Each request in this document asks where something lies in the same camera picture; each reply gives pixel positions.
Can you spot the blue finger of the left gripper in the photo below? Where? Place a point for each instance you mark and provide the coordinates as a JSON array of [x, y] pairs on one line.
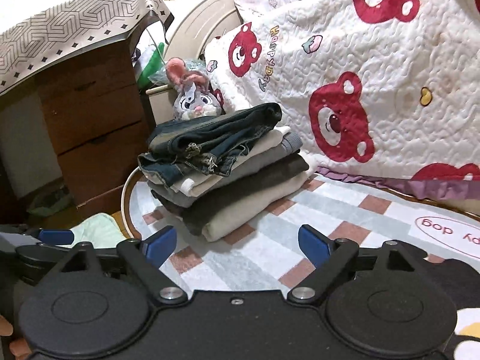
[[56, 237]]

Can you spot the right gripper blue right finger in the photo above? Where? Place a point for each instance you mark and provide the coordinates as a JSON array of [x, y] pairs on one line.
[[316, 247]]

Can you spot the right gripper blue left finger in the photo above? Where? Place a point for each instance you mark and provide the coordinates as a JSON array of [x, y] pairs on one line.
[[158, 247]]

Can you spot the dark denim jeans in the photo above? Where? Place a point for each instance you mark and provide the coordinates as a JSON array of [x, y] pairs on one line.
[[209, 145]]

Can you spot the light green bed sheet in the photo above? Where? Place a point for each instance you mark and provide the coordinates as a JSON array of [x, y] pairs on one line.
[[101, 230]]

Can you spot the dark grey folded garment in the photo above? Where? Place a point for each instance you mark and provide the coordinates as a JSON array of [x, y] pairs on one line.
[[204, 208]]

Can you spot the cream folded garment bottom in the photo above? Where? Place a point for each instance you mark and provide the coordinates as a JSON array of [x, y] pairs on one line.
[[238, 213]]

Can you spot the brown wooden drawer cabinet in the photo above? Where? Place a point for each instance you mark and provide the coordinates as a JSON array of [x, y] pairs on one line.
[[95, 119]]

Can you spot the cream bedside box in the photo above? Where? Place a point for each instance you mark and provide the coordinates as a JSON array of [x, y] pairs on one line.
[[161, 100]]

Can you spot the grey bunny plush toy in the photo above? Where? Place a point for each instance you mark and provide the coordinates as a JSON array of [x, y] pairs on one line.
[[194, 99]]

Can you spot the green plastic bag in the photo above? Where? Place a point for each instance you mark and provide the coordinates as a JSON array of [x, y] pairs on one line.
[[146, 62]]

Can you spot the white quilt with red bears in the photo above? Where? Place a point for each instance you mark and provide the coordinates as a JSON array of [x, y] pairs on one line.
[[381, 91]]

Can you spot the geometric patterned table cloth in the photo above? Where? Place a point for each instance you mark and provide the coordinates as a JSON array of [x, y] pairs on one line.
[[69, 29]]

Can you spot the beige curved headboard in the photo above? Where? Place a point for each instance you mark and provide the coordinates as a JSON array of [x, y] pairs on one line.
[[209, 19]]

